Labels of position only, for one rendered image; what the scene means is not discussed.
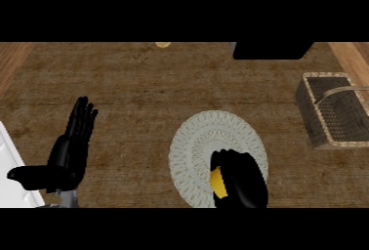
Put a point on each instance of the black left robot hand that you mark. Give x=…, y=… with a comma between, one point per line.
x=72, y=153

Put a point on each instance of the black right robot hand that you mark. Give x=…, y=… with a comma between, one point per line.
x=243, y=182

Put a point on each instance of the yellow lemon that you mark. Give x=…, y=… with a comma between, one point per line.
x=219, y=182

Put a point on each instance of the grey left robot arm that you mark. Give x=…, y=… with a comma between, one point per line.
x=69, y=198

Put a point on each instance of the round white lace placemat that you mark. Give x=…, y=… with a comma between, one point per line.
x=197, y=153

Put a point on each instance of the brown wicker basket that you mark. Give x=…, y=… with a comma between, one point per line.
x=337, y=110

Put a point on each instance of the white appliance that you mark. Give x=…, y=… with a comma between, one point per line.
x=13, y=182

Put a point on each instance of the small tan round object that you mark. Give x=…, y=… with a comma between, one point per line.
x=163, y=44

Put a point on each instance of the black appliance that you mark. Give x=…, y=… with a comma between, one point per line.
x=269, y=50

